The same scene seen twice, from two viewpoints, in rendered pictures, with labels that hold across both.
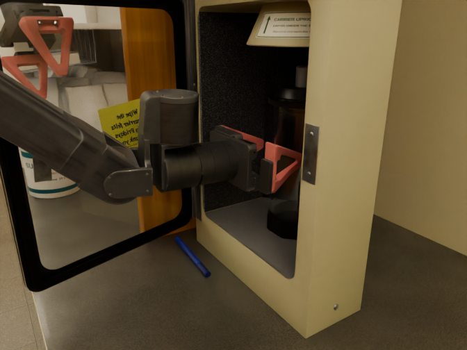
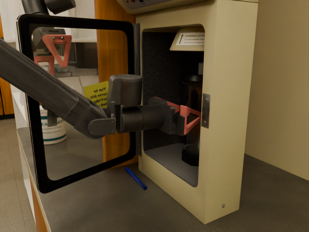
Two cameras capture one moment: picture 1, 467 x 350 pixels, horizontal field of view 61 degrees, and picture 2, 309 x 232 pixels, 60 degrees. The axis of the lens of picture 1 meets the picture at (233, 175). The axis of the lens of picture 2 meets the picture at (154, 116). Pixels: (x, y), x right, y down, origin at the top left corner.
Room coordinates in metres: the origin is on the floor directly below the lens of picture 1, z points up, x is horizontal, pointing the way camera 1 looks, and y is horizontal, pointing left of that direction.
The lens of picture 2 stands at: (-0.09, 0.00, 1.33)
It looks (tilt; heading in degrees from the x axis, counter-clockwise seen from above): 15 degrees down; 2
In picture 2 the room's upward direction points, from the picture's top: straight up
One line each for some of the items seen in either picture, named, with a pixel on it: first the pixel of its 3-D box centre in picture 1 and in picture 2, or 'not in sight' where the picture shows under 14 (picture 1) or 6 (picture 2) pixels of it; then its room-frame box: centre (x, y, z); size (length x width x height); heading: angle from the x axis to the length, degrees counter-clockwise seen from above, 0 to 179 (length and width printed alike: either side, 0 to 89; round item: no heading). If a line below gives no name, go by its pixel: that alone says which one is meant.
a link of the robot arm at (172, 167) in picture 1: (175, 163); (128, 117); (0.48, 0.08, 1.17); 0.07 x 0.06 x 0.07; 123
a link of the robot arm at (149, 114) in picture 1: (149, 139); (113, 102); (0.47, 0.10, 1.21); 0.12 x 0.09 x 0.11; 111
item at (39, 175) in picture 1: (39, 158); (50, 113); (0.48, 0.25, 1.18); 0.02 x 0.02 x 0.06; 48
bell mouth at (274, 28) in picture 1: (308, 24); (205, 38); (0.60, -0.11, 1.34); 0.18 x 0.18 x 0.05
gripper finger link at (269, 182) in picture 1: (272, 160); (184, 116); (0.53, -0.05, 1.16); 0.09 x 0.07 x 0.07; 123
